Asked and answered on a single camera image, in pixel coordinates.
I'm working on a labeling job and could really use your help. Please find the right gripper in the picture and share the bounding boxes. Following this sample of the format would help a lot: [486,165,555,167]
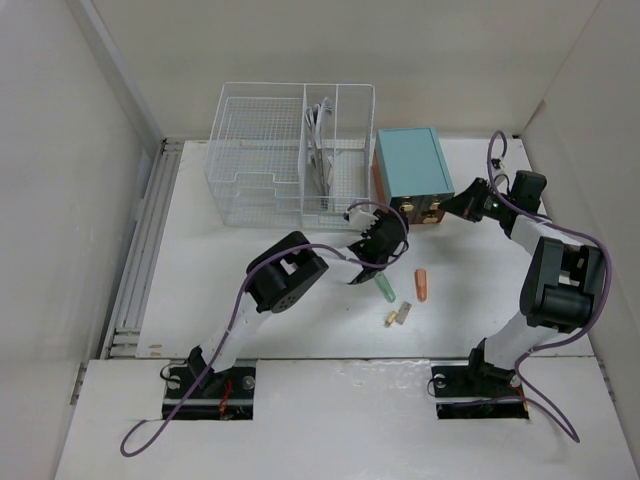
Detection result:
[437,177,514,222]

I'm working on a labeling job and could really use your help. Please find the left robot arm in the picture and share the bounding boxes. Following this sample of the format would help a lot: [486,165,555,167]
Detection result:
[186,204,409,398]

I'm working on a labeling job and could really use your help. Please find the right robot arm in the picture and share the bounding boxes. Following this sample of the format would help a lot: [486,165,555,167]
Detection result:
[439,170,606,394]

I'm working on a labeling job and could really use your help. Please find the green transparent case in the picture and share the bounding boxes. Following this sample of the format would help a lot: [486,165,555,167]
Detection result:
[374,271,396,303]

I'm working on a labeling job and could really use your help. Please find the orange transparent case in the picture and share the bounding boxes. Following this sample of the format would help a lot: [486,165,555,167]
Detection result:
[414,269,428,302]

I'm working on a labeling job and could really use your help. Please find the teal orange drawer box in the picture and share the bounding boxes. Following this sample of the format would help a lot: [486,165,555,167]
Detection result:
[372,127,455,225]

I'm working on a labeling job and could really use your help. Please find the yellow eraser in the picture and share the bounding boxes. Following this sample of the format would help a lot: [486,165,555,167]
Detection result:
[384,311,398,328]

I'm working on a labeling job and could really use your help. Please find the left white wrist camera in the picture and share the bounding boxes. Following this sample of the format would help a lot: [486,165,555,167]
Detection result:
[344,206,379,234]

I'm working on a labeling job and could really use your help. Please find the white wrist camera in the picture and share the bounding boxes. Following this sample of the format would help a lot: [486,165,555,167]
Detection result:
[344,206,379,234]
[490,157,510,189]

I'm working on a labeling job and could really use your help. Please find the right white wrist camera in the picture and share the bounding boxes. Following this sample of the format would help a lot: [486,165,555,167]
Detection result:
[490,157,510,189]

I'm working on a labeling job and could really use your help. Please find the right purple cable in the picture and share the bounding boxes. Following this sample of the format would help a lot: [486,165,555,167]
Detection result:
[488,130,614,444]

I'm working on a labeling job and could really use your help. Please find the white wire desk organizer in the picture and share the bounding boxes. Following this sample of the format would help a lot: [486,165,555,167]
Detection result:
[205,82,375,231]

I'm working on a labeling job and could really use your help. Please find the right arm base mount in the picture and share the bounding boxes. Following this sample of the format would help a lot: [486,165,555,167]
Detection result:
[430,347,529,420]

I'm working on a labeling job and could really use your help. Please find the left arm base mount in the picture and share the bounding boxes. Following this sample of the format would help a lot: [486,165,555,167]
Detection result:
[159,360,257,421]

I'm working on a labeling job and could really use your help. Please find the aluminium rail left side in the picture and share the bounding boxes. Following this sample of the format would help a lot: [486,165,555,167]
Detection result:
[97,139,184,360]

